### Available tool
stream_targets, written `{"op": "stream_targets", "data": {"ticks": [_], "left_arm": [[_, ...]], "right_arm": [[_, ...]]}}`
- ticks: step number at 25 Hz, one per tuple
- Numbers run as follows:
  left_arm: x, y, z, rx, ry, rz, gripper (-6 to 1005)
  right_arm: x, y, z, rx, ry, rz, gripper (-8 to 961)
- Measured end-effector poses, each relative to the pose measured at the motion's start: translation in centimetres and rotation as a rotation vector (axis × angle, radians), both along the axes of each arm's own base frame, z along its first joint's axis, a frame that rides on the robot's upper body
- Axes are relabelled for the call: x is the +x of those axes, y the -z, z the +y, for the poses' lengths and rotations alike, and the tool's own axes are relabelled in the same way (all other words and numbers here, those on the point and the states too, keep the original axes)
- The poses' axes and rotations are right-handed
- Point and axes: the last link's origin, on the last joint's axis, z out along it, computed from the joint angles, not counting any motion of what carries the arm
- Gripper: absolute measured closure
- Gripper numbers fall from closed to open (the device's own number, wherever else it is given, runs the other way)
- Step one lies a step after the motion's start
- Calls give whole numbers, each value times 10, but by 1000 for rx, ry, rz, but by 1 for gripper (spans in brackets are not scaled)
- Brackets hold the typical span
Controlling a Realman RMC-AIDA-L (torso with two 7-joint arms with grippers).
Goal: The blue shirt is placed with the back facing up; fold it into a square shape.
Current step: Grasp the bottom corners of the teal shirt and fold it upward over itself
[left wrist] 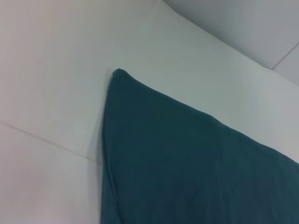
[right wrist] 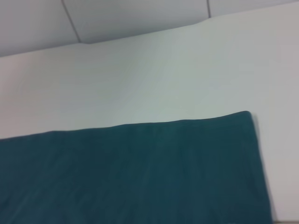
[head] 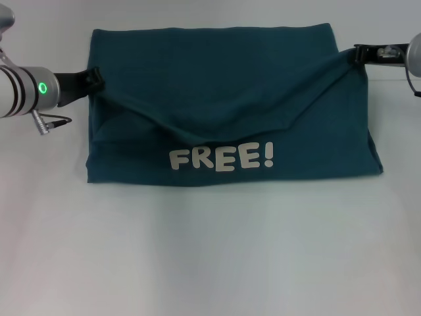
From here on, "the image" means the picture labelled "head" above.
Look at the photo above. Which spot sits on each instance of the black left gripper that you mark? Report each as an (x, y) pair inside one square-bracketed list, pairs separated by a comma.
[(72, 85)]

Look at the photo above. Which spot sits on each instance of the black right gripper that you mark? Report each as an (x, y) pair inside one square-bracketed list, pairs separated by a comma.
[(373, 56)]

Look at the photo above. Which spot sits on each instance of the teal blue t-shirt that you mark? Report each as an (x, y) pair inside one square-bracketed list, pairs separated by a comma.
[(230, 98)]

